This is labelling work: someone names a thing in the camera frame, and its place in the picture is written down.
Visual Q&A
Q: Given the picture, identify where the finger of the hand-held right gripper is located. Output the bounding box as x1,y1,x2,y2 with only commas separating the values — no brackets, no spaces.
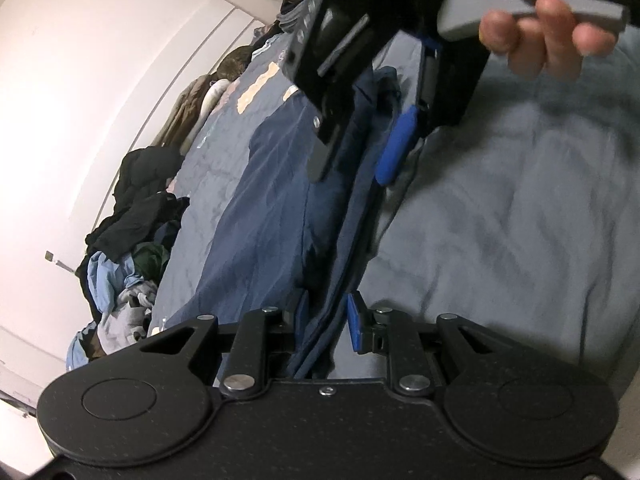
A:
375,40,443,186
307,110,351,183

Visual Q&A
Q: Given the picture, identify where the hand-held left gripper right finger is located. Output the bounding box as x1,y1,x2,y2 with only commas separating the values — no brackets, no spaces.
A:
347,290,506,395

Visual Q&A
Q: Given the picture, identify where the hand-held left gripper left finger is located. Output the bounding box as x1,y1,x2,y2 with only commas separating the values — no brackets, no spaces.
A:
140,292,311,395

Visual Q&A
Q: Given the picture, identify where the navy blue printed t-shirt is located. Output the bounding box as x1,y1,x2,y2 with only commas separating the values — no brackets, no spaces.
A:
147,65,401,381

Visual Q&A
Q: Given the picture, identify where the person's right hand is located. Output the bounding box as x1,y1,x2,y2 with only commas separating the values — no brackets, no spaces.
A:
477,0,618,81

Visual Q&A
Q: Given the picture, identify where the tabby cat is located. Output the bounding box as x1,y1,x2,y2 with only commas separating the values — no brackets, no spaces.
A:
215,45,256,83

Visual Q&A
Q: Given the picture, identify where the grey printed quilt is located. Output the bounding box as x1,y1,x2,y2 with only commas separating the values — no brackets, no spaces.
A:
145,25,640,396

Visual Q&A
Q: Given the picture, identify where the white headboard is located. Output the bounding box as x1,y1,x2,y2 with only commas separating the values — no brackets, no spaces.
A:
145,0,271,151

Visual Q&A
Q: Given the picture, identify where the dark green garment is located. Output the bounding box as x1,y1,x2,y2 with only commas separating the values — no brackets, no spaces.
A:
132,242,171,281

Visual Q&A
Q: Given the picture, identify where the brown jacket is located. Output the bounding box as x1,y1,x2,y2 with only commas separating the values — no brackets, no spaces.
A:
152,74,213,153

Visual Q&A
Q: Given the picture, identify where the grey garment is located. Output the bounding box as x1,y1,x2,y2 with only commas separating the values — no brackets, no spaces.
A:
97,280,158,356

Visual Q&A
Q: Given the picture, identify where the black garment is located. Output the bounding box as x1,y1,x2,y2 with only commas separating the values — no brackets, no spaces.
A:
85,192,191,261

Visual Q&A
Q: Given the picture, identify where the light blue shirt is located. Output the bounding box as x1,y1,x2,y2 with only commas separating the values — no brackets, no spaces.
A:
87,252,136,321

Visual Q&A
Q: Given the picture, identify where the blue denim garment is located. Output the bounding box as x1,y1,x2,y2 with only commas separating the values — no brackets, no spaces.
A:
65,320,101,371

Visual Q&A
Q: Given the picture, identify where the clear tube with black cap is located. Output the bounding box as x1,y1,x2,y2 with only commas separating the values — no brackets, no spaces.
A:
44,251,76,273

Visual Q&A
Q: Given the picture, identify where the white wardrobe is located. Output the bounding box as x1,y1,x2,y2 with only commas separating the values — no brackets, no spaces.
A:
0,325,71,411

